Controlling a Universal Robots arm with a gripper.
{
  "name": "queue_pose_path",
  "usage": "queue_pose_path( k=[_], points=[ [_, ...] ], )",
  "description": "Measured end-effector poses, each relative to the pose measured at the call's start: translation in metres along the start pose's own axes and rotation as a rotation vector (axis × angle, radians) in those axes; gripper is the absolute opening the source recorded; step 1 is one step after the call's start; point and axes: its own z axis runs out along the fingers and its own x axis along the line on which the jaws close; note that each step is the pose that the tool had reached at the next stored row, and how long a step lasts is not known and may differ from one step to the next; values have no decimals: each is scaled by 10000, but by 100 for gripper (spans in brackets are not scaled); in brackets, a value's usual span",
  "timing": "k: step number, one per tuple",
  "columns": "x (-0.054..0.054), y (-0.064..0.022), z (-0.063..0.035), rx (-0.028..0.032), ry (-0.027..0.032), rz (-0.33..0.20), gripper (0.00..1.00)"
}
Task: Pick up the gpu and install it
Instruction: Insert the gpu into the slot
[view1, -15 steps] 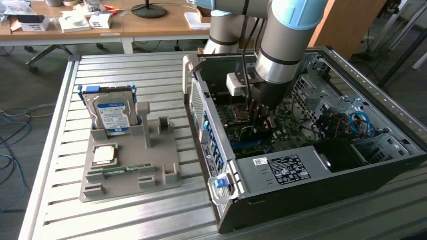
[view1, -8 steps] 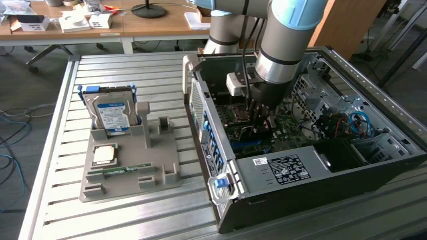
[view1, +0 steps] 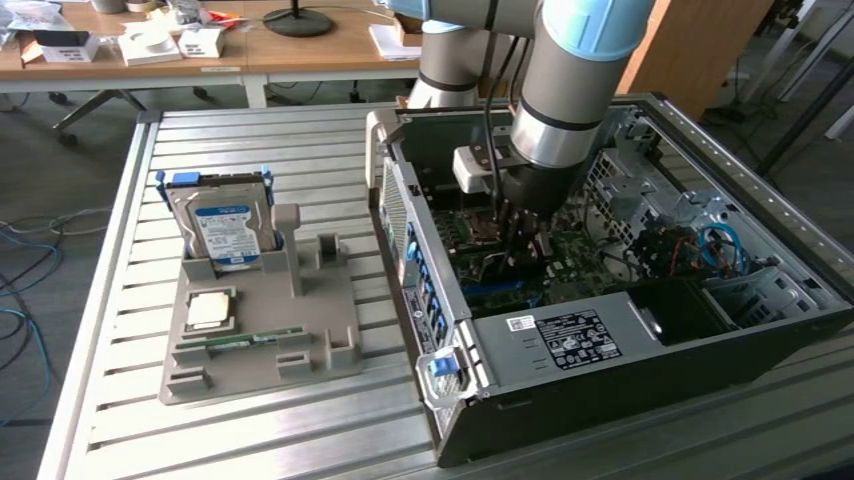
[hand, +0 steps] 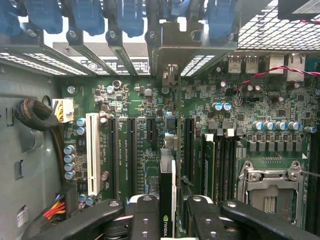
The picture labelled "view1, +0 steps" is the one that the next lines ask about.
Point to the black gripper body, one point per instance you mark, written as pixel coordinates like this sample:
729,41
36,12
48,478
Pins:
541,190

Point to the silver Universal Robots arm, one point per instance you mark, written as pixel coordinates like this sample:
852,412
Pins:
567,75

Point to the CPU socket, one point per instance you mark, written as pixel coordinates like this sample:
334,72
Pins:
477,227

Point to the green motherboard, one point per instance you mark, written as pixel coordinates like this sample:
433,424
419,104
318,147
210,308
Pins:
581,265

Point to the blue expansion slot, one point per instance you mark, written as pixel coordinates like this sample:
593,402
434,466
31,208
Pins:
490,291

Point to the grey power supply unit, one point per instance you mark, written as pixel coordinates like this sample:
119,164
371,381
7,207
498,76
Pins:
527,340

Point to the black plastic fan shroud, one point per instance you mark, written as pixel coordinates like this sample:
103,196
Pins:
681,310

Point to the blue case latch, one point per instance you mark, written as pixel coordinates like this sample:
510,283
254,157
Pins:
443,365

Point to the black open PC case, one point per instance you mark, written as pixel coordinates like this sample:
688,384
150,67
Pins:
601,400

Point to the silver disk bay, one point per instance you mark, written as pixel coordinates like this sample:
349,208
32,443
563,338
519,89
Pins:
761,300

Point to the white paper stack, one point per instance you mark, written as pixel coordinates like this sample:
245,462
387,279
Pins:
394,45

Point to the brown cardboard box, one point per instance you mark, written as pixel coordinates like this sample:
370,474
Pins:
407,27

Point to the beige parts rack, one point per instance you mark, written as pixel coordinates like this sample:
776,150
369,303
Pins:
267,310

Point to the wooden desk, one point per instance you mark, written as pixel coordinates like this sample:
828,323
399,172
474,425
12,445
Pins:
301,50

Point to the green RAM stick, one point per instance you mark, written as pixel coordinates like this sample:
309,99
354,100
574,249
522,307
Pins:
234,341

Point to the CPU chip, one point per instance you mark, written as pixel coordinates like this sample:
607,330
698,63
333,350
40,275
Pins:
209,311

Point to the black lamp base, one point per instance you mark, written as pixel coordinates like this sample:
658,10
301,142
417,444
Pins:
298,22

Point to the small white labelled box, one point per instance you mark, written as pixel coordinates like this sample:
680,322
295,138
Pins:
200,44

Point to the white box with tape roll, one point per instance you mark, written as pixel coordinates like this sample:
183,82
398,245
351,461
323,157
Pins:
148,46

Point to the white box with black insert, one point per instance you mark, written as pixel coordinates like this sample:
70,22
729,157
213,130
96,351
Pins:
67,49

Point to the clear plastic bag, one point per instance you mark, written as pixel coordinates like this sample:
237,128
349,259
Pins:
30,12

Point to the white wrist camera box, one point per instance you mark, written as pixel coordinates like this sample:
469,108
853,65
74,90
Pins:
477,170

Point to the hard disk with blue bracket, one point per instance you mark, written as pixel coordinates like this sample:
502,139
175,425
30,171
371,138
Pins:
223,230

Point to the grey caster leg frame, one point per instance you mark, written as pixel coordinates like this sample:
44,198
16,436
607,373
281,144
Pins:
87,110

